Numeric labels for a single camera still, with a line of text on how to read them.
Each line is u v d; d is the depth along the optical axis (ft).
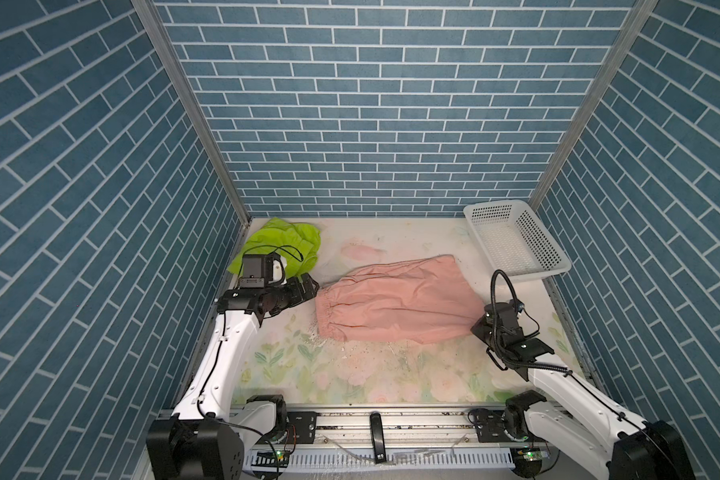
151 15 2.30
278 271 2.22
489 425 2.43
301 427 2.41
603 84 2.71
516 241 3.78
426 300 3.21
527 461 2.35
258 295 1.81
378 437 2.32
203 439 1.23
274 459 2.35
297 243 3.45
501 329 2.14
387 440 2.42
